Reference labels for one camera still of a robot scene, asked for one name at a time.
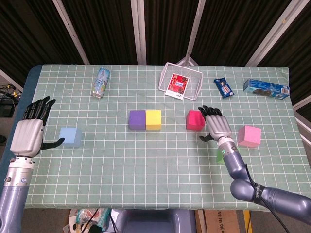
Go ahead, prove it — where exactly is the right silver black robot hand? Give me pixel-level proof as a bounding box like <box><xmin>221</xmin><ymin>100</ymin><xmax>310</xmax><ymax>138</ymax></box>
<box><xmin>198</xmin><ymin>105</ymin><xmax>233</xmax><ymax>143</ymax></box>

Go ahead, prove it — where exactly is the green foam cube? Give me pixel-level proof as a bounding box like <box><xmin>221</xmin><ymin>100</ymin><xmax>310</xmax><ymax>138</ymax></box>
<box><xmin>215</xmin><ymin>147</ymin><xmax>241</xmax><ymax>166</ymax></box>

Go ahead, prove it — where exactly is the light blue drink can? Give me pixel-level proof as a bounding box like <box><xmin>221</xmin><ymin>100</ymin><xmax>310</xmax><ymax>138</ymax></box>
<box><xmin>90</xmin><ymin>67</ymin><xmax>110</xmax><ymax>99</ymax></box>

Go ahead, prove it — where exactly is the purple foam cube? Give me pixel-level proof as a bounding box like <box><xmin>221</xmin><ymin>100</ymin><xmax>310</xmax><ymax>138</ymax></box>
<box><xmin>128</xmin><ymin>110</ymin><xmax>147</xmax><ymax>131</ymax></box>

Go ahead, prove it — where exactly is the small blue cookie packet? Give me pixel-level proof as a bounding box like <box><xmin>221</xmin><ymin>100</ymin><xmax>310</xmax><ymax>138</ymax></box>
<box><xmin>213</xmin><ymin>77</ymin><xmax>235</xmax><ymax>100</ymax></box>

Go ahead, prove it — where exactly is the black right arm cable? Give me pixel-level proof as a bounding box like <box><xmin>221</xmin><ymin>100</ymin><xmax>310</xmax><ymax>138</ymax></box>
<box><xmin>244</xmin><ymin>164</ymin><xmax>290</xmax><ymax>233</ymax></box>

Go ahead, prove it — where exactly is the white metal frame rail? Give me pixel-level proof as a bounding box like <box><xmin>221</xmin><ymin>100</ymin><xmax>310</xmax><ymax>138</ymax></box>
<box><xmin>0</xmin><ymin>69</ymin><xmax>24</xmax><ymax>93</ymax></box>
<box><xmin>293</xmin><ymin>96</ymin><xmax>311</xmax><ymax>146</ymax></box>

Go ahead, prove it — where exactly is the dark blue table pad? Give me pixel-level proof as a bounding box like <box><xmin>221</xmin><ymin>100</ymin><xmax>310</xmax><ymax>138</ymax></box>
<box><xmin>0</xmin><ymin>65</ymin><xmax>43</xmax><ymax>170</ymax></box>

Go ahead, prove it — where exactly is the red snack packet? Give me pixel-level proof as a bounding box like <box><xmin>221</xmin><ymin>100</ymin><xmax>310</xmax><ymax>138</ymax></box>
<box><xmin>164</xmin><ymin>72</ymin><xmax>189</xmax><ymax>100</ymax></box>

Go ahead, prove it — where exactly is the pink foam cube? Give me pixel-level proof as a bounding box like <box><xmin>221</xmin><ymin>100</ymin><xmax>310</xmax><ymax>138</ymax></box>
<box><xmin>237</xmin><ymin>125</ymin><xmax>262</xmax><ymax>148</ymax></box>

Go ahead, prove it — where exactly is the brown cardboard box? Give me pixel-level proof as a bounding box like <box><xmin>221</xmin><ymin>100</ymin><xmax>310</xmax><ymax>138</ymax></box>
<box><xmin>203</xmin><ymin>210</ymin><xmax>246</xmax><ymax>233</ymax></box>

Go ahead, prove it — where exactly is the yellow bar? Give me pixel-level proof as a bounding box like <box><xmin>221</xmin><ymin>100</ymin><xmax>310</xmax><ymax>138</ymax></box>
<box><xmin>243</xmin><ymin>210</ymin><xmax>252</xmax><ymax>233</ymax></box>

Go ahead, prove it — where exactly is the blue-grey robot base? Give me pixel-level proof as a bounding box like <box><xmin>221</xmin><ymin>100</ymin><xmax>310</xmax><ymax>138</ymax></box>
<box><xmin>110</xmin><ymin>209</ymin><xmax>197</xmax><ymax>233</ymax></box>

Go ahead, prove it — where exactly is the green checked tablecloth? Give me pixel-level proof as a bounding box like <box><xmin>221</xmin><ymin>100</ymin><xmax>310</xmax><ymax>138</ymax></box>
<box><xmin>11</xmin><ymin>64</ymin><xmax>311</xmax><ymax>211</ymax></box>

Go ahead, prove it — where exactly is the yellow foam cube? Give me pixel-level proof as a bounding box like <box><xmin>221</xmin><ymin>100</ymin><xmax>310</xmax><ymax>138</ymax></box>
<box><xmin>145</xmin><ymin>109</ymin><xmax>162</xmax><ymax>131</ymax></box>

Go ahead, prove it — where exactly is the red foam cube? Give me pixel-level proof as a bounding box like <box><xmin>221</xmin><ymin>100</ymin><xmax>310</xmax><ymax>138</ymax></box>
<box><xmin>186</xmin><ymin>110</ymin><xmax>207</xmax><ymax>132</ymax></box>

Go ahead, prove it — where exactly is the black device with cables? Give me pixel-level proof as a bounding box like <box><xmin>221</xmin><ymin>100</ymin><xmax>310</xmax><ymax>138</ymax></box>
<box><xmin>0</xmin><ymin>83</ymin><xmax>20</xmax><ymax>118</ymax></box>

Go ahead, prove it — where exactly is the light blue foam cube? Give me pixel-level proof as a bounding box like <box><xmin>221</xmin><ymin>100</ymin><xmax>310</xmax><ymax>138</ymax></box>
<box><xmin>58</xmin><ymin>127</ymin><xmax>83</xmax><ymax>149</ymax></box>

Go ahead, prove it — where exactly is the green snack bag pile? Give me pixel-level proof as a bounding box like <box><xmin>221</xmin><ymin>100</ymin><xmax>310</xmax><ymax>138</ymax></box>
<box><xmin>68</xmin><ymin>208</ymin><xmax>111</xmax><ymax>233</ymax></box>

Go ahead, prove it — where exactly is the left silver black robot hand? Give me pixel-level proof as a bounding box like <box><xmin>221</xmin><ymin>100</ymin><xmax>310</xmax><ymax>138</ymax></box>
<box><xmin>10</xmin><ymin>96</ymin><xmax>66</xmax><ymax>157</ymax></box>

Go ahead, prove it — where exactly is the white metal frame post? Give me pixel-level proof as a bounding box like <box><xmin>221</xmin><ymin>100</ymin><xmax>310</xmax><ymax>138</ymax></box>
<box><xmin>245</xmin><ymin>0</ymin><xmax>306</xmax><ymax>67</ymax></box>
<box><xmin>176</xmin><ymin>0</ymin><xmax>207</xmax><ymax>66</ymax></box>
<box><xmin>52</xmin><ymin>0</ymin><xmax>90</xmax><ymax>65</ymax></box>
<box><xmin>130</xmin><ymin>0</ymin><xmax>147</xmax><ymax>66</ymax></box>

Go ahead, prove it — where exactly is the white wire mesh basket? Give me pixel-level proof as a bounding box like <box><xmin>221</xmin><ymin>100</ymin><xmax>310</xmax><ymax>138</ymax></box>
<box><xmin>158</xmin><ymin>62</ymin><xmax>204</xmax><ymax>101</ymax></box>

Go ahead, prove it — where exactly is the long blue cookie box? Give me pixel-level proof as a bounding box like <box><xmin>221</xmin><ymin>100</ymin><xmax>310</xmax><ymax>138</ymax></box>
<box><xmin>243</xmin><ymin>78</ymin><xmax>291</xmax><ymax>100</ymax></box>

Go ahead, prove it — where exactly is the white table leg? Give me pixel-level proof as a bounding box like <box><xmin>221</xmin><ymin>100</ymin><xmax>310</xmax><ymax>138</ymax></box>
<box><xmin>196</xmin><ymin>210</ymin><xmax>207</xmax><ymax>233</ymax></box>

